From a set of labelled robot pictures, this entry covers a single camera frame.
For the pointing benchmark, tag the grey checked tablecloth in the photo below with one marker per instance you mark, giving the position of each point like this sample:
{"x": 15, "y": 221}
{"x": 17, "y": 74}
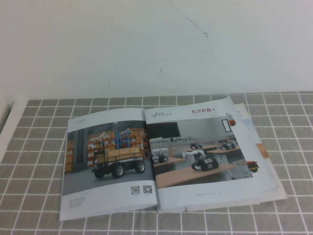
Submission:
{"x": 281, "y": 215}

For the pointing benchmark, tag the product catalogue book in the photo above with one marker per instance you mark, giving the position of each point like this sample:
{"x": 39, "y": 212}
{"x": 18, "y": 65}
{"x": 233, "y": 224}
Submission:
{"x": 195, "y": 171}

